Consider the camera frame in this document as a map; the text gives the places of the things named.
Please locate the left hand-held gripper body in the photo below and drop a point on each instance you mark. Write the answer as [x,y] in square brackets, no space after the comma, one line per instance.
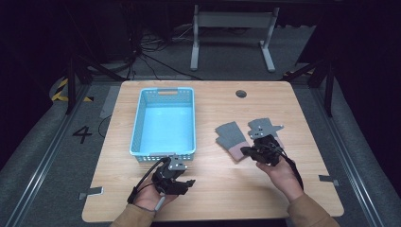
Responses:
[168,179]

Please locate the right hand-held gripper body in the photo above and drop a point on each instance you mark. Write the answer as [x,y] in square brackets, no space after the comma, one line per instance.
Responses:
[268,151]

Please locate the grey glove with pink cuff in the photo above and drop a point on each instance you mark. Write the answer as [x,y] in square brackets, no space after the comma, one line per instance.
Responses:
[231,135]
[266,121]

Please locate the light blue plastic basket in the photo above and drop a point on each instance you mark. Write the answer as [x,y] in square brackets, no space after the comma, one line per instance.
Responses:
[164,126]

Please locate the person's left hand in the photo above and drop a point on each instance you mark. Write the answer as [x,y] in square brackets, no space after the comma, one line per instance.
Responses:
[148,197]

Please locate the person's right hand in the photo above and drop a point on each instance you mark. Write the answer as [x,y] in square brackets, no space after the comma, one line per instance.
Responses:
[285,179]

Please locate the grey tape piece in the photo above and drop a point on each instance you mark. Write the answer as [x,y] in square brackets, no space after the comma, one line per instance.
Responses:
[93,191]
[327,179]

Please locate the black metal stand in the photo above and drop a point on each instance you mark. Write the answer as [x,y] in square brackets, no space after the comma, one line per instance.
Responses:
[72,85]
[329,91]

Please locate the aluminium floor rail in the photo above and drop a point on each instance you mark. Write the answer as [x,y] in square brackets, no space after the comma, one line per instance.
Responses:
[346,157]
[44,157]

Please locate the white metal desk frame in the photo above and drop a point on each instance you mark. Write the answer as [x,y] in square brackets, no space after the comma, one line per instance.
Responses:
[233,19]

